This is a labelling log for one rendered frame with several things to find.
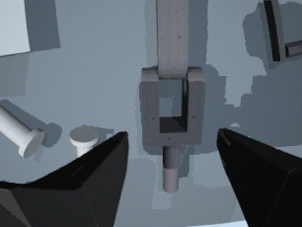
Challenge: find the dark grey l-shaped hex key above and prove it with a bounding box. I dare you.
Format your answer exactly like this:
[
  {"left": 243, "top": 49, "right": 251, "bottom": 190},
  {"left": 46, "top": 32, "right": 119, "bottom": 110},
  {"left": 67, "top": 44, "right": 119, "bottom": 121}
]
[{"left": 264, "top": 0, "right": 302, "bottom": 61}]

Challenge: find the dark grey flat slab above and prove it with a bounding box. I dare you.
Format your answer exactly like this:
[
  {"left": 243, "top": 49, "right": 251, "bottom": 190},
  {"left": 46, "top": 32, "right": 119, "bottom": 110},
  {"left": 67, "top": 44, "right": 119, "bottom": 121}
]
[{"left": 0, "top": 0, "right": 302, "bottom": 227}]

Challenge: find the grey clevis fork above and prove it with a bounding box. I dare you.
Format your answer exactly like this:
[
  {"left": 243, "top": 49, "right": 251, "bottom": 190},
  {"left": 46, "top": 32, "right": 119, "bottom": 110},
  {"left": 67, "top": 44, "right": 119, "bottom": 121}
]
[{"left": 141, "top": 66, "right": 205, "bottom": 193}]

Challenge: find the white headed pin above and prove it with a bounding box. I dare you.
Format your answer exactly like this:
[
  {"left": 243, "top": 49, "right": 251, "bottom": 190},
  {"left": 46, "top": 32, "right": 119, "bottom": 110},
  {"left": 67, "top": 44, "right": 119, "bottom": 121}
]
[{"left": 69, "top": 126, "right": 99, "bottom": 157}]

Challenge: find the white compartment tray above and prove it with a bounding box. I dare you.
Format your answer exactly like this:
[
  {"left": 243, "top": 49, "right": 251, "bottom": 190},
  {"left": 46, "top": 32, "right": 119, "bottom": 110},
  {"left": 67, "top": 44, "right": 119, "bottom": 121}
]
[{"left": 0, "top": 0, "right": 30, "bottom": 57}]

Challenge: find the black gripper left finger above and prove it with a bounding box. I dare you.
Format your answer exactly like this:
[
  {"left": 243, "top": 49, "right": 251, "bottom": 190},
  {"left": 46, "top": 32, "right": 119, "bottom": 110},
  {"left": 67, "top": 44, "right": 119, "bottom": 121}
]
[{"left": 0, "top": 131, "right": 129, "bottom": 227}]

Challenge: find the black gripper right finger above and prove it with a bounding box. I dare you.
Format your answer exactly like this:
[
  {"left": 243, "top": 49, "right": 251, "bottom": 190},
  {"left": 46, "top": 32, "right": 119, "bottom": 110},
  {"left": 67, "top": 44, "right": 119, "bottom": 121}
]
[{"left": 216, "top": 128, "right": 302, "bottom": 227}]

